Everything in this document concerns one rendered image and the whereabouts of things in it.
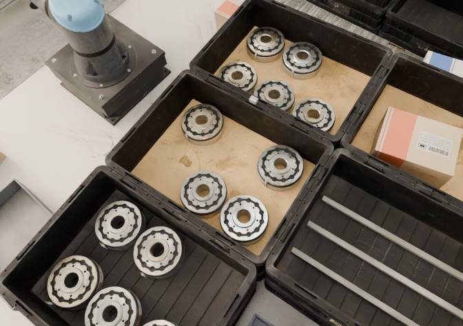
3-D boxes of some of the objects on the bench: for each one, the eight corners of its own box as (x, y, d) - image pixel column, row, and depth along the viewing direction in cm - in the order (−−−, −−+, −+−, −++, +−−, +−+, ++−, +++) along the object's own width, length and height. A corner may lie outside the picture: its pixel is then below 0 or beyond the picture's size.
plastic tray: (-39, 241, 98) (-53, 236, 94) (24, 185, 105) (14, 178, 100) (23, 312, 89) (12, 311, 85) (87, 245, 96) (80, 240, 91)
